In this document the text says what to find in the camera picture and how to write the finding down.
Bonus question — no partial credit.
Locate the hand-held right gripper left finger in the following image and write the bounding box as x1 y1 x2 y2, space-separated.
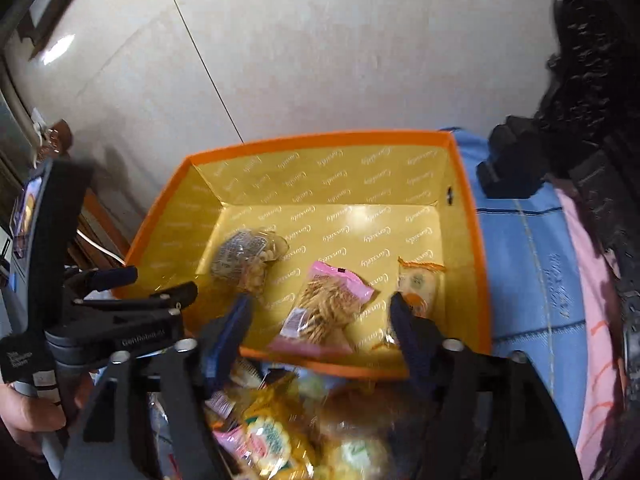
60 294 256 480

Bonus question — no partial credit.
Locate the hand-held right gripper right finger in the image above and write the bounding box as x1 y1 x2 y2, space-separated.
389 292 583 480

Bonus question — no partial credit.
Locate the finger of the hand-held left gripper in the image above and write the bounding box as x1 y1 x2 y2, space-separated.
75 281 199 326
64 266 139 306

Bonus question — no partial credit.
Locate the orange trimmed clear snack packet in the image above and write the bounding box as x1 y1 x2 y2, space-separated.
385 256 446 356

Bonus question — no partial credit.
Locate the pink packet of stick snacks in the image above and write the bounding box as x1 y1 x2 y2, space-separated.
267 261 376 358

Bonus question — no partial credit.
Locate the orange cardboard box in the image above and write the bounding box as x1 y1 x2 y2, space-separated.
111 130 493 378

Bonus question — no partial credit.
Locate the clear packet of round snacks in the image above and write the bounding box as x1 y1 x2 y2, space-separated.
209 229 290 302

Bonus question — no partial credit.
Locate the person's left hand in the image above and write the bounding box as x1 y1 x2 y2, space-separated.
0 372 96 456

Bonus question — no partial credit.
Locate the brown wooden furniture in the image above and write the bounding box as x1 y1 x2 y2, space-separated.
47 119 133 273

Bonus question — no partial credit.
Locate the brown bun packet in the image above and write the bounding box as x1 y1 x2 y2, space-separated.
320 385 403 443

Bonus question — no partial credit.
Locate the yellow flower print snack packet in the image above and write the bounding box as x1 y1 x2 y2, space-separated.
239 375 323 480

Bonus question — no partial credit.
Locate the blue checked blanket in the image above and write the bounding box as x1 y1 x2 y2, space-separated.
437 126 596 458

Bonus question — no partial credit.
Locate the pink cloth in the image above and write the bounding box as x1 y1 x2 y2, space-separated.
554 185 632 480

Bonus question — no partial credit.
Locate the black blocky object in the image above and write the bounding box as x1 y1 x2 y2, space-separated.
475 115 552 200

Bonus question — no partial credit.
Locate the dark fuzzy cloth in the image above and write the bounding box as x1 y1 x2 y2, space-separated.
532 0 640 480

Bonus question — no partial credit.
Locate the white cable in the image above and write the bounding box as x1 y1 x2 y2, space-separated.
75 230 126 266

